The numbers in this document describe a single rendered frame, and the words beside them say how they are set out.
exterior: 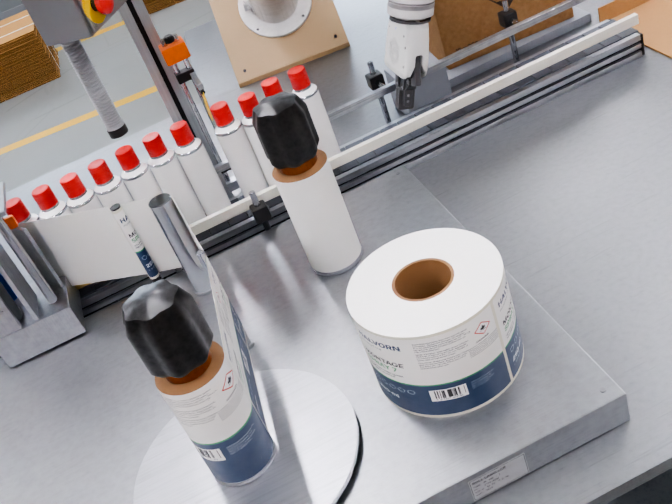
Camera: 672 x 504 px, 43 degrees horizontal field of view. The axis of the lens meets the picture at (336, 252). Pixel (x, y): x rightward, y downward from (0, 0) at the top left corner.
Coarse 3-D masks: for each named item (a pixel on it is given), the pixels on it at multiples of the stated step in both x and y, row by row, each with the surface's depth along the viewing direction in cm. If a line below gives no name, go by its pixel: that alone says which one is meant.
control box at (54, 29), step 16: (32, 0) 133; (48, 0) 133; (64, 0) 132; (80, 0) 132; (32, 16) 135; (48, 16) 135; (64, 16) 134; (80, 16) 133; (96, 16) 135; (48, 32) 137; (64, 32) 136; (80, 32) 135; (96, 32) 136
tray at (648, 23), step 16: (624, 0) 181; (640, 0) 183; (656, 0) 183; (608, 16) 182; (624, 16) 182; (640, 16) 179; (656, 16) 177; (640, 32) 174; (656, 32) 172; (656, 48) 168
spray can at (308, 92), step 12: (288, 72) 151; (300, 72) 150; (300, 84) 151; (312, 84) 153; (300, 96) 152; (312, 96) 152; (312, 108) 153; (324, 108) 156; (324, 120) 156; (324, 132) 156; (324, 144) 158; (336, 144) 160
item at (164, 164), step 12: (156, 132) 149; (144, 144) 148; (156, 144) 148; (156, 156) 149; (168, 156) 149; (156, 168) 149; (168, 168) 150; (180, 168) 152; (168, 180) 151; (180, 180) 152; (168, 192) 153; (180, 192) 153; (192, 192) 155; (180, 204) 154; (192, 204) 155; (192, 216) 156; (204, 216) 158
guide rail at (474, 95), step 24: (624, 24) 164; (576, 48) 163; (528, 72) 162; (480, 96) 161; (408, 120) 159; (432, 120) 160; (360, 144) 158; (384, 144) 159; (264, 192) 156; (216, 216) 155
